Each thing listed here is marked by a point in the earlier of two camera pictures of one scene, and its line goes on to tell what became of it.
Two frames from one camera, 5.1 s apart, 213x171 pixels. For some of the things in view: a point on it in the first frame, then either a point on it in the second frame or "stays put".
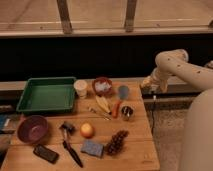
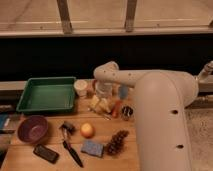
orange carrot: (115, 110) stays put
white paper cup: (81, 86) stays put
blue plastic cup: (123, 92) stays put
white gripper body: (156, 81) to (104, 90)
